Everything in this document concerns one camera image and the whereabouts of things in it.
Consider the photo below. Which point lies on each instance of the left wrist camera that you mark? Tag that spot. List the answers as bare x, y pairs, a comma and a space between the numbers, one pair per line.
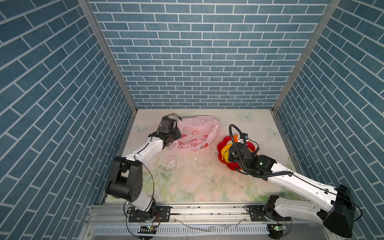
167, 125

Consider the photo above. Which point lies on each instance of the aluminium corner post right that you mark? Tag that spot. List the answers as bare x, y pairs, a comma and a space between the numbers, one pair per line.
318, 30

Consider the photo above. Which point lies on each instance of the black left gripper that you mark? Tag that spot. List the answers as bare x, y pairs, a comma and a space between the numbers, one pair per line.
177, 134

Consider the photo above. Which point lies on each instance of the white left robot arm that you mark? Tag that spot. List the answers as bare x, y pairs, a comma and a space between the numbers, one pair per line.
125, 179

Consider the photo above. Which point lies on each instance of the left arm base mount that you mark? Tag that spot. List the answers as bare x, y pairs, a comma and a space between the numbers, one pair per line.
158, 213

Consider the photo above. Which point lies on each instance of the orange fake tangerine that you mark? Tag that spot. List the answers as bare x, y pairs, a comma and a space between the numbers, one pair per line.
236, 138

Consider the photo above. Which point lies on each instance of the aluminium corner post left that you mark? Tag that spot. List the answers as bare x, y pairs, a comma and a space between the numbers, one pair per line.
93, 22

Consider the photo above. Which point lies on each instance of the red flower-shaped plate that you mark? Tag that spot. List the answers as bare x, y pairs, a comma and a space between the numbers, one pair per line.
226, 141

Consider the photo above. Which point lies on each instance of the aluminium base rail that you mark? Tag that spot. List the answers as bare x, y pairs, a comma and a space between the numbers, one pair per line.
220, 221

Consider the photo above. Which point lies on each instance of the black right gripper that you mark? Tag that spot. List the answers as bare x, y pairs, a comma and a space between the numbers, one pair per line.
230, 156

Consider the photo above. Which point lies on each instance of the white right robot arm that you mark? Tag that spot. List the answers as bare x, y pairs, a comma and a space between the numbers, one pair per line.
333, 207

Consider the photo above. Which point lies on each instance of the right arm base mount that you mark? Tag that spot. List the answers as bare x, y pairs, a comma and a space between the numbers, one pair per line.
264, 213

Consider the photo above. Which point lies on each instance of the pink plastic bag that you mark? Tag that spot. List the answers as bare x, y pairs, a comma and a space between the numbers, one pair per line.
196, 133

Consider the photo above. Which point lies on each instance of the aluminium corner post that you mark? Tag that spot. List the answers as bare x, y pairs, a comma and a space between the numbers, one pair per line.
93, 22
318, 30

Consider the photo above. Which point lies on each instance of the yellow fake banana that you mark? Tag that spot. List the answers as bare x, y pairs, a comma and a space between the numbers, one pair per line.
225, 152

